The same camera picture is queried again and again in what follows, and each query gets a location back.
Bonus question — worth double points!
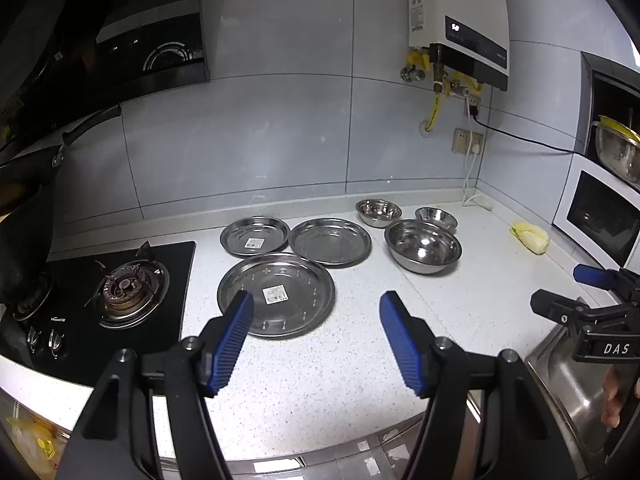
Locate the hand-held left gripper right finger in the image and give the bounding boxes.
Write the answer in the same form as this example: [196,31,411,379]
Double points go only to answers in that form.
[379,290,583,480]

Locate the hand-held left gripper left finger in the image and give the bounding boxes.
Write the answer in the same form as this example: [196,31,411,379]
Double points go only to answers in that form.
[54,289,256,480]

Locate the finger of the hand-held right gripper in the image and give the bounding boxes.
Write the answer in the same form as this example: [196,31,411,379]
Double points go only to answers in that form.
[530,288,626,333]
[573,263,640,303]

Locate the large steel plate with label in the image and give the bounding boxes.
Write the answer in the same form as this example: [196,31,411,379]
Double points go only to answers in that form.
[217,252,336,338]

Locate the large steel bowl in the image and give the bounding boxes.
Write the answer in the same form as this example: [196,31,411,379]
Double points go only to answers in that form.
[384,219,462,275]

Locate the medium steel plate with label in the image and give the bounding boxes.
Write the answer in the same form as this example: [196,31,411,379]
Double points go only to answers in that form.
[220,216,291,259]

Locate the medium steel plate without label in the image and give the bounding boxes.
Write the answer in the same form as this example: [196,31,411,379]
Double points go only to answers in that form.
[290,217,372,267]

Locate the small steel bowl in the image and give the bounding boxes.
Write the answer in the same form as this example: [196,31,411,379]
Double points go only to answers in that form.
[414,206,458,233]

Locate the medium steel bowl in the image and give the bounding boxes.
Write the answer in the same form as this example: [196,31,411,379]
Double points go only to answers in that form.
[355,199,402,227]

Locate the person's right hand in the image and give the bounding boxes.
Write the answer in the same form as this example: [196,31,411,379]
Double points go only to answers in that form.
[599,366,624,430]

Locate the steel sink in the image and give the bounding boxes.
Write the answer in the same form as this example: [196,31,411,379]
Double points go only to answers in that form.
[525,310,640,480]

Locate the white microwave oven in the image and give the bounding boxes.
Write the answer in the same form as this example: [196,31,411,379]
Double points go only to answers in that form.
[552,152,640,273]

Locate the napa cabbage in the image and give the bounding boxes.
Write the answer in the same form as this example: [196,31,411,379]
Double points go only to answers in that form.
[510,221,551,256]

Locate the black glass gas stove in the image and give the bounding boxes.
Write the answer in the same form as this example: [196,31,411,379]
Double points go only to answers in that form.
[0,240,197,386]

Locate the gas burner with grate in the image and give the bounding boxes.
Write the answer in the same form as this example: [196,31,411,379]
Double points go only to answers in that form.
[85,242,171,331]
[11,270,55,322]

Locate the glass bowl with yellow rim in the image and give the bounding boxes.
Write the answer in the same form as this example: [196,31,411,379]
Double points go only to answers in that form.
[593,115,640,186]

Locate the glossy grey cabinet door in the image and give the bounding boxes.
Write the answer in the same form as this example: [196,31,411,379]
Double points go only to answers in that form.
[220,415,436,480]

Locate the yellow plastic bag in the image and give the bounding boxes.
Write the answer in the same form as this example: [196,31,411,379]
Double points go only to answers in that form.
[5,412,63,473]

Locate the brass pipe valves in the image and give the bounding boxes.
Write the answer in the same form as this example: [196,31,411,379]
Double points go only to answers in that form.
[400,49,483,98]

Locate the white water heater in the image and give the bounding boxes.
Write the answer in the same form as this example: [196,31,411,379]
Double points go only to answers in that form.
[406,0,511,92]

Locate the black range hood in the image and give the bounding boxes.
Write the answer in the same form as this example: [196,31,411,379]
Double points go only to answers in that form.
[0,0,211,131]

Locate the black power cable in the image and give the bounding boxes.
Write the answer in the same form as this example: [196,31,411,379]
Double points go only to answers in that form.
[470,105,586,154]

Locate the white cable with plug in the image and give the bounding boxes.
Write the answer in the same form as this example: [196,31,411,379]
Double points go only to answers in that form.
[461,140,493,209]

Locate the grey appliance frame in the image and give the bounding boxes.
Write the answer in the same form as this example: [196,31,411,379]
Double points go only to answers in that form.
[580,51,640,161]

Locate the beige wall socket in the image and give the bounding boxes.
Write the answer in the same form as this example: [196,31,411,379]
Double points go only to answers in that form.
[452,129,485,156]

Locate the yellow gas hose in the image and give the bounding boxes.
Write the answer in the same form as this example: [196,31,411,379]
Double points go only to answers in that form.
[425,77,446,133]

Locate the black wok with handle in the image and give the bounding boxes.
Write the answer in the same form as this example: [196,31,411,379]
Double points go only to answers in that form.
[0,104,123,306]

